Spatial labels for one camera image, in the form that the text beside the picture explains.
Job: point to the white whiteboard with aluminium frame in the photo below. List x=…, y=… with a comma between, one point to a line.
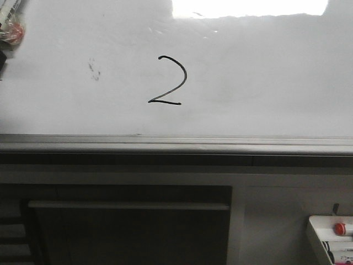
x=180, y=76

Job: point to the white plastic marker tray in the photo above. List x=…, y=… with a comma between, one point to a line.
x=321, y=228

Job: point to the black-capped white marker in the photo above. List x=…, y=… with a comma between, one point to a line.
x=338, y=245
x=341, y=257

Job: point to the red-capped white marker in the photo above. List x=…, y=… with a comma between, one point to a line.
x=343, y=229

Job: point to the white black-tipped whiteboard marker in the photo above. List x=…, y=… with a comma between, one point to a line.
x=12, y=30

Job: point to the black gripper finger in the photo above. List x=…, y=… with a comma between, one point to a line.
x=3, y=61

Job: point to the black-capped white marker upper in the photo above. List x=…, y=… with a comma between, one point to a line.
x=338, y=245

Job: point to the black-capped white marker middle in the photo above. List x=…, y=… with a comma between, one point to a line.
x=341, y=257

